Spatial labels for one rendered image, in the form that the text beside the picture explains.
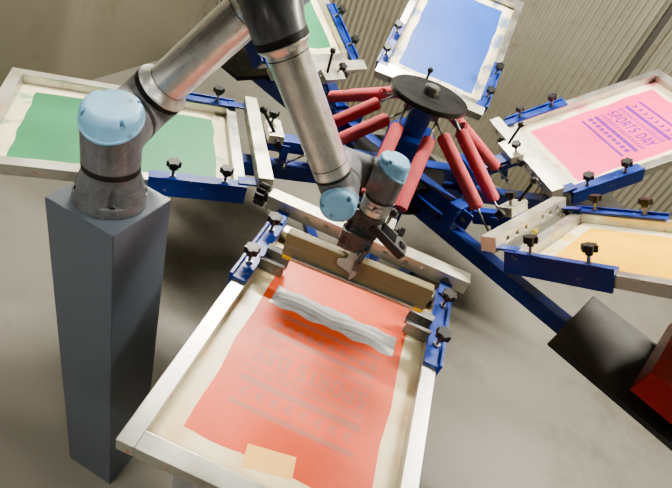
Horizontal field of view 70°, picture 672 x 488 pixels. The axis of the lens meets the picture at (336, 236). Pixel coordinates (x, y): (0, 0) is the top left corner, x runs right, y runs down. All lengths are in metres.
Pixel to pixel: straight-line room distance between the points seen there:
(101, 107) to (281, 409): 0.73
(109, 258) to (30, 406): 1.21
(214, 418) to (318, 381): 0.26
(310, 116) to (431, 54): 1.93
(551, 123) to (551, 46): 1.77
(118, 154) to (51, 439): 1.37
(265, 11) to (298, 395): 0.80
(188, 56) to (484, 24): 2.19
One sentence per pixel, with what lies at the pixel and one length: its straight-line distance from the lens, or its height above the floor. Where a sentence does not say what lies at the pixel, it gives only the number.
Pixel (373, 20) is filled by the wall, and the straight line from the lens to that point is 4.55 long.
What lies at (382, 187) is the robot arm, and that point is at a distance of 1.08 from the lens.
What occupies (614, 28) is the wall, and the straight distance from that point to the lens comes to 4.31.
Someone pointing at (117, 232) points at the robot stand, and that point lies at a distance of 1.09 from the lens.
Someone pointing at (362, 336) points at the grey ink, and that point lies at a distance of 1.32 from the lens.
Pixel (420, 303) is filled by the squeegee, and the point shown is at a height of 1.10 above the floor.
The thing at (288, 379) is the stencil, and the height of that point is 0.95.
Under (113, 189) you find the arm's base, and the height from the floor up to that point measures 1.27.
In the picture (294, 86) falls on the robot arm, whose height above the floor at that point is 1.60.
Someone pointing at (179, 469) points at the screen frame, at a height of 0.99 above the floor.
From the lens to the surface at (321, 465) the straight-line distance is 1.11.
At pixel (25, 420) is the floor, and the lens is 2.23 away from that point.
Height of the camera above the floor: 1.93
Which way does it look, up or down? 38 degrees down
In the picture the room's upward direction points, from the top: 22 degrees clockwise
